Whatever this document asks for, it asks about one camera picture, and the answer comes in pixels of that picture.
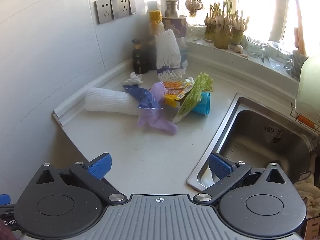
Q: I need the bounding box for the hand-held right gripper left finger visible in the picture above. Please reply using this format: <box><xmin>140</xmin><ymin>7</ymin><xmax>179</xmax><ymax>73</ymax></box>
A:
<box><xmin>32</xmin><ymin>152</ymin><xmax>128</xmax><ymax>204</ymax></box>

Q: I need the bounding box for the blue plastic wrapper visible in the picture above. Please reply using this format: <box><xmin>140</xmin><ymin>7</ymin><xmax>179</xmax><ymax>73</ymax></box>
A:
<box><xmin>122</xmin><ymin>84</ymin><xmax>163</xmax><ymax>110</ymax></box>

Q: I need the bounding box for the wooden stick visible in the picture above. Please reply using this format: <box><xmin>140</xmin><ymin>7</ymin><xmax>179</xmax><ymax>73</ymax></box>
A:
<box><xmin>294</xmin><ymin>0</ymin><xmax>307</xmax><ymax>55</ymax></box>

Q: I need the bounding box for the purple instant noodle cup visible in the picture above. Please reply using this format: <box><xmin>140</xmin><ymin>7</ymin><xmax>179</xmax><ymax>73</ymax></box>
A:
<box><xmin>162</xmin><ymin>15</ymin><xmax>188</xmax><ymax>38</ymax></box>

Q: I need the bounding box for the cream towel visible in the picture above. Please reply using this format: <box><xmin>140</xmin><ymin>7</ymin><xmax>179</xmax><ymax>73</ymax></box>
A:
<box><xmin>294</xmin><ymin>171</ymin><xmax>315</xmax><ymax>218</ymax></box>

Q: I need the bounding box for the stainless steel sink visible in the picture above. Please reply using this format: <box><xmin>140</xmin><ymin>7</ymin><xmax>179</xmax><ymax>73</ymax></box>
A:
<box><xmin>186</xmin><ymin>92</ymin><xmax>318</xmax><ymax>190</ymax></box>

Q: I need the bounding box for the sprouting garlic bunch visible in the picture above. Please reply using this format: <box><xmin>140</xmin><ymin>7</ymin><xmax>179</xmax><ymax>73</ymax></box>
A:
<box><xmin>185</xmin><ymin>0</ymin><xmax>203</xmax><ymax>17</ymax></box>

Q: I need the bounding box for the white tissue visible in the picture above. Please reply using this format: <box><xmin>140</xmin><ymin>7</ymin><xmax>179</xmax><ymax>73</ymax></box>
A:
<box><xmin>123</xmin><ymin>72</ymin><xmax>144</xmax><ymax>87</ymax></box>

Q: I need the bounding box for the yellow food box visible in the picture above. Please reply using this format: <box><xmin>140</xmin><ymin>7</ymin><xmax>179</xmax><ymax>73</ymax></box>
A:
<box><xmin>161</xmin><ymin>77</ymin><xmax>198</xmax><ymax>108</ymax></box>

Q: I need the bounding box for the napa cabbage leaf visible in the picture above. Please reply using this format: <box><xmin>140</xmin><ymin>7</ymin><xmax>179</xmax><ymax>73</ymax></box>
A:
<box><xmin>172</xmin><ymin>72</ymin><xmax>214</xmax><ymax>123</ymax></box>

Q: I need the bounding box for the silver wall socket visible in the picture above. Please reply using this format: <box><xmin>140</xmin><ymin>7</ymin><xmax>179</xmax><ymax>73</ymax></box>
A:
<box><xmin>111</xmin><ymin>0</ymin><xmax>137</xmax><ymax>19</ymax></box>
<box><xmin>94</xmin><ymin>0</ymin><xmax>113</xmax><ymax>25</ymax></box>

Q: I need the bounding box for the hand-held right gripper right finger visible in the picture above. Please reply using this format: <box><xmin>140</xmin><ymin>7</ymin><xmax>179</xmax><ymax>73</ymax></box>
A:
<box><xmin>194</xmin><ymin>152</ymin><xmax>288</xmax><ymax>204</ymax></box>

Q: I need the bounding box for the pale green cutting board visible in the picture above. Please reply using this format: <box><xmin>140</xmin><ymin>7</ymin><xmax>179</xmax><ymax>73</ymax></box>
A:
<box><xmin>299</xmin><ymin>55</ymin><xmax>320</xmax><ymax>128</ymax></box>

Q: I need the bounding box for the yellow cap sauce bottle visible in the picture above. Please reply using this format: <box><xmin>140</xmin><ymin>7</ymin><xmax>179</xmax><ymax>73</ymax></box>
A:
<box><xmin>147</xmin><ymin>9</ymin><xmax>165</xmax><ymax>37</ymax></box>

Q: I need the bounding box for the glass pitcher with handle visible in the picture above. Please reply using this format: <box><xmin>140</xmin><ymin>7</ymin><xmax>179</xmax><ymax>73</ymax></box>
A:
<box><xmin>267</xmin><ymin>40</ymin><xmax>294</xmax><ymax>70</ymax></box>

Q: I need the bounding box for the white foam fruit net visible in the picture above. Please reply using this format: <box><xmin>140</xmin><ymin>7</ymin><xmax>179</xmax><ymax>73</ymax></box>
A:
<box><xmin>154</xmin><ymin>29</ymin><xmax>188</xmax><ymax>82</ymax></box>
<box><xmin>85</xmin><ymin>87</ymin><xmax>143</xmax><ymax>117</ymax></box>

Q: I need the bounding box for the clear glass jar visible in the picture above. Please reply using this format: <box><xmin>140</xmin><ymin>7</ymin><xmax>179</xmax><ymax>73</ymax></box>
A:
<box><xmin>187</xmin><ymin>24</ymin><xmax>207</xmax><ymax>42</ymax></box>

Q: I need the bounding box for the metal flask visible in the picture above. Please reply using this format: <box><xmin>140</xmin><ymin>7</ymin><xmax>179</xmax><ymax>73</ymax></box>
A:
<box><xmin>164</xmin><ymin>0</ymin><xmax>179</xmax><ymax>18</ymax></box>

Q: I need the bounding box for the textured glass jar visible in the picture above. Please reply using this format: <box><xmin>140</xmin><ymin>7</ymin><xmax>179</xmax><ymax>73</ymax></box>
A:
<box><xmin>246</xmin><ymin>36</ymin><xmax>268</xmax><ymax>58</ymax></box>

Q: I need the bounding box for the sprouting garlic in container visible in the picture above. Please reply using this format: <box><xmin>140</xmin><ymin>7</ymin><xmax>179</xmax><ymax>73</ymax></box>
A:
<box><xmin>204</xmin><ymin>2</ymin><xmax>218</xmax><ymax>42</ymax></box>
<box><xmin>230</xmin><ymin>10</ymin><xmax>250</xmax><ymax>46</ymax></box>
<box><xmin>214</xmin><ymin>0</ymin><xmax>233</xmax><ymax>50</ymax></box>

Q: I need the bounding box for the white sink sticker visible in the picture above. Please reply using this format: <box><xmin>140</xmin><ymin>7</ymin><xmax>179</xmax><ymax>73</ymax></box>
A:
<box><xmin>264</xmin><ymin>125</ymin><xmax>284</xmax><ymax>143</ymax></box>

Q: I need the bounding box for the cyan plastic bag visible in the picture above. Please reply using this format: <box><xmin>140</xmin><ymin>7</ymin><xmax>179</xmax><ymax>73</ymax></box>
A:
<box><xmin>191</xmin><ymin>92</ymin><xmax>212</xmax><ymax>117</ymax></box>

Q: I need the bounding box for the person's left forearm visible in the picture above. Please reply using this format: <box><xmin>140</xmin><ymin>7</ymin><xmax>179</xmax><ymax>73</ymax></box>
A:
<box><xmin>0</xmin><ymin>224</ymin><xmax>16</xmax><ymax>240</ymax></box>

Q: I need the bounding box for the wire dish rack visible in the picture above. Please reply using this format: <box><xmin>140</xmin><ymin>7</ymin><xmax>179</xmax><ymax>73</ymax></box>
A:
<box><xmin>290</xmin><ymin>94</ymin><xmax>320</xmax><ymax>132</ymax></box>

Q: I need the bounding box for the purple plastic bag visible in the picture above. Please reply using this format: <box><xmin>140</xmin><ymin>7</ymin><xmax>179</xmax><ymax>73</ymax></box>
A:
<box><xmin>138</xmin><ymin>82</ymin><xmax>178</xmax><ymax>135</ymax></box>

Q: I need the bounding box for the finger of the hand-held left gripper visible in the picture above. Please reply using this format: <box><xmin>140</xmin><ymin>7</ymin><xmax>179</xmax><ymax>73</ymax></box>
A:
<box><xmin>0</xmin><ymin>194</ymin><xmax>15</xmax><ymax>213</ymax></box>

